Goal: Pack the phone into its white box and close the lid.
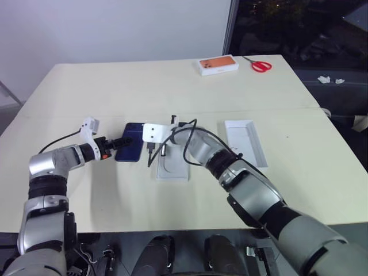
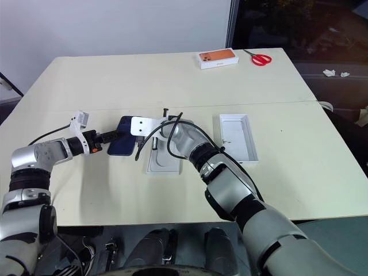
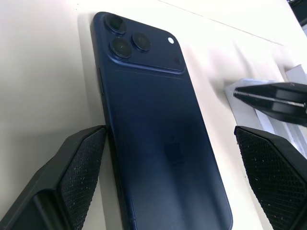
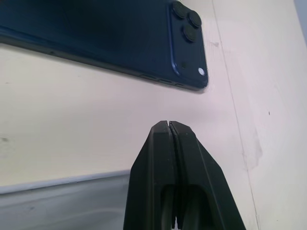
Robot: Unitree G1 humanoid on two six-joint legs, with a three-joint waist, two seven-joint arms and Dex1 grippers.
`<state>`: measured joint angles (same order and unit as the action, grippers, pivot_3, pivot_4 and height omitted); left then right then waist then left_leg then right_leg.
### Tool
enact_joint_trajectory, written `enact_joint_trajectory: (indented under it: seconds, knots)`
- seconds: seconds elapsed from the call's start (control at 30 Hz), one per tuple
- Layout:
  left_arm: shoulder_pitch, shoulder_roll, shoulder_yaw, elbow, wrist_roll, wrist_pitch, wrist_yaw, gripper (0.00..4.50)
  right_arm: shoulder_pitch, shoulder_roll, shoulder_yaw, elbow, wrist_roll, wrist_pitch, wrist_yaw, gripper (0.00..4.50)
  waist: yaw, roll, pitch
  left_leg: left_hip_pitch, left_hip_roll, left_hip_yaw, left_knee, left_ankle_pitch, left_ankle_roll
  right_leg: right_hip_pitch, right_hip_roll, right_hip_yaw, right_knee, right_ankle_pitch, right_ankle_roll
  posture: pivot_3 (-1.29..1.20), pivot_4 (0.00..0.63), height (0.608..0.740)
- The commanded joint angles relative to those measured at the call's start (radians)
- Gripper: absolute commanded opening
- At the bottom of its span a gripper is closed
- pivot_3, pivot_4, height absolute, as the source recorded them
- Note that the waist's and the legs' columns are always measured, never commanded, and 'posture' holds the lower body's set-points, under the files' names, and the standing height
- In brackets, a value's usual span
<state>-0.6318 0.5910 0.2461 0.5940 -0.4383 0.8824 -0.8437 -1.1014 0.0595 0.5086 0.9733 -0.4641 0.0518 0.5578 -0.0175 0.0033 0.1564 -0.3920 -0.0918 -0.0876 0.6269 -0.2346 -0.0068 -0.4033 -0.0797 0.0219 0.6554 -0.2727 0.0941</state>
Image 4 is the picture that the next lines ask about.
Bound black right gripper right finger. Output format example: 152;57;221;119
169;120;247;230

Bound dark blue smartphone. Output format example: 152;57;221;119
0;0;209;92

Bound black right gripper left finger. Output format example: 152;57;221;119
122;119;177;230

